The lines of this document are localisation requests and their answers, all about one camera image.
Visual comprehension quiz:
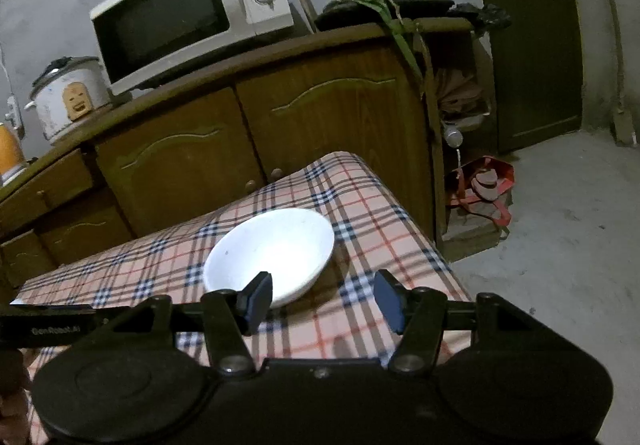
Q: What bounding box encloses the large white bowl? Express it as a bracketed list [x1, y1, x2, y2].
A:
[203, 208, 336, 310]

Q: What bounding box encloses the green cloth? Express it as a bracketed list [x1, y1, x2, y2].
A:
[316, 0, 431, 86]

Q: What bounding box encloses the orange electric kettle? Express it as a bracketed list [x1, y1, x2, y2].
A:
[0, 122, 29, 187]

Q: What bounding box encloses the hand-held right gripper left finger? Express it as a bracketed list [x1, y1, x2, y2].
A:
[105, 270, 275, 373]

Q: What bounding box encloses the white plastic bottle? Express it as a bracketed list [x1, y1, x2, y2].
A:
[442, 125, 466, 149]

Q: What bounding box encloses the black plastic bag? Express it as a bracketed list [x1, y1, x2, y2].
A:
[449, 2, 513, 32]

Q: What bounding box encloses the brown wooden cabinet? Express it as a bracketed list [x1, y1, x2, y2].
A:
[0, 22, 482, 302]

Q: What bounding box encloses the red bag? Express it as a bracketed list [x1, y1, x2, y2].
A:
[446, 156, 516, 227]

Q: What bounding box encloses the person's left hand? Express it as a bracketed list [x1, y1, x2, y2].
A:
[0, 350, 37, 445]

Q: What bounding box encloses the plaid tablecloth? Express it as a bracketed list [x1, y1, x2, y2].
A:
[10, 151, 474, 445]

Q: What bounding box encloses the white rice cooker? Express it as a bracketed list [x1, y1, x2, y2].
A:
[25, 56, 114, 146]

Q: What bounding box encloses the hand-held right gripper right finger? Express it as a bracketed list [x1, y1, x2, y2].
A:
[374, 268, 532, 374]

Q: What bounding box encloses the silver microwave oven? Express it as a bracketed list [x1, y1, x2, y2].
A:
[90, 0, 296, 98]

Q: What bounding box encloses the dark green door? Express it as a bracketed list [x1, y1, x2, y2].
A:
[462, 0, 584, 154]

